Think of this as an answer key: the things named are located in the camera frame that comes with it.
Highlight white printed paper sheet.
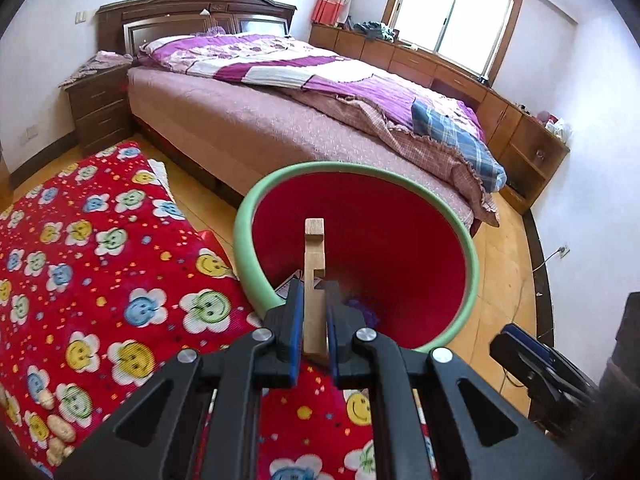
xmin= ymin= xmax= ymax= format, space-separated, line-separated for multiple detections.
xmin=274 ymin=269 xmax=305 ymax=303

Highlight pink and white bottles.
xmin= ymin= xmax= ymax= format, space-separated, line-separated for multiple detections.
xmin=539 ymin=110 xmax=573 ymax=142

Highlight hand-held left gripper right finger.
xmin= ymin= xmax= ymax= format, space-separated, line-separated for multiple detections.
xmin=324 ymin=280 xmax=583 ymax=480

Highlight long wooden low cabinet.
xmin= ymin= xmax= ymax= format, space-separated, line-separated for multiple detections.
xmin=309 ymin=22 xmax=571 ymax=216

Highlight bed with pink sheet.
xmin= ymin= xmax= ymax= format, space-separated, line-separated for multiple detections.
xmin=125 ymin=32 xmax=508 ymax=241

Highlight dark blurred object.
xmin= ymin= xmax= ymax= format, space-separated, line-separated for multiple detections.
xmin=597 ymin=291 xmax=640 ymax=480

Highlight dark wooden headboard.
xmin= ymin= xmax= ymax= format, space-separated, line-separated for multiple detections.
xmin=95 ymin=0 xmax=298 ymax=68

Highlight blue plaid cloth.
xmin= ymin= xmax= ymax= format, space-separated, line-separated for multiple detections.
xmin=411 ymin=99 xmax=507 ymax=193

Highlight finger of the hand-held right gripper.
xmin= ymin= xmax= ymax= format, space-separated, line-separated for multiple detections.
xmin=489 ymin=332 xmax=548 ymax=393
xmin=501 ymin=323 xmax=568 ymax=368

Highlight pink folded cloth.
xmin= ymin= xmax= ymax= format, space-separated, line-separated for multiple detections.
xmin=58 ymin=50 xmax=133 ymax=88

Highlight wooden clothespin half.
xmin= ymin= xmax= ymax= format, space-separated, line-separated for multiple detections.
xmin=303 ymin=218 xmax=327 ymax=363

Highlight dark wooden nightstand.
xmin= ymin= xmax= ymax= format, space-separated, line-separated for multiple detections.
xmin=62 ymin=62 xmax=133 ymax=148

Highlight dark clothes pile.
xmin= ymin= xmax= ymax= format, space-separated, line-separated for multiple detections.
xmin=352 ymin=20 xmax=401 ymax=42

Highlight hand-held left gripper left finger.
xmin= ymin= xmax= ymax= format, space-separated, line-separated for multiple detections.
xmin=55 ymin=279 xmax=306 ymax=480

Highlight red bin with green rim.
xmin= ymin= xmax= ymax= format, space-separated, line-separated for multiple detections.
xmin=234 ymin=160 xmax=480 ymax=356

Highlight purple wrapper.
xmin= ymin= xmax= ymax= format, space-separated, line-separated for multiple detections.
xmin=345 ymin=297 xmax=381 ymax=328

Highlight window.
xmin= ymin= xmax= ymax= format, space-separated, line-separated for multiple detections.
xmin=382 ymin=0 xmax=525 ymax=86

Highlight purple patterned quilt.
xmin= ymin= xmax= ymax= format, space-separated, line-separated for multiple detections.
xmin=139 ymin=32 xmax=507 ymax=226

